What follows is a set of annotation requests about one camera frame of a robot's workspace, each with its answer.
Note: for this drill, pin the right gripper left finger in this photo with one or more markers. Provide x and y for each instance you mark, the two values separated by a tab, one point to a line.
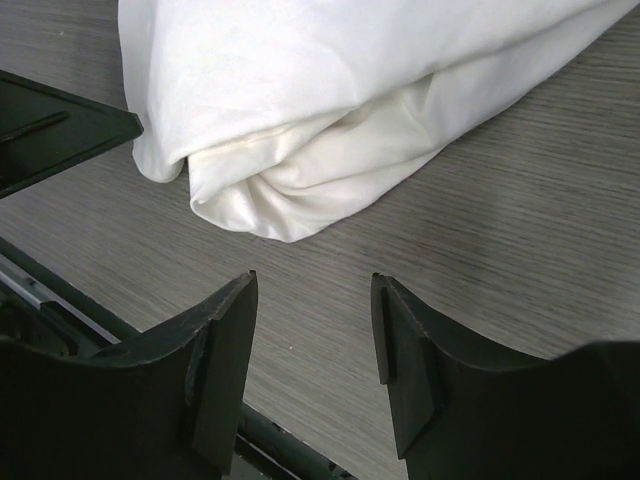
164	404

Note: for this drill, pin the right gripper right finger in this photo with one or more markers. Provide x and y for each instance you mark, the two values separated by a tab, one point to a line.
466	407

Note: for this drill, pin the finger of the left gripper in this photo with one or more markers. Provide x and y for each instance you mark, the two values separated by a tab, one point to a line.
45	130

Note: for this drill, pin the white floral print t-shirt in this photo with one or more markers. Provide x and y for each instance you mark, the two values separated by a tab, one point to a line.
288	116

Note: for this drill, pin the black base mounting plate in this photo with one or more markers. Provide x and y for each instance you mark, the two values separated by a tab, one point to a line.
42	310

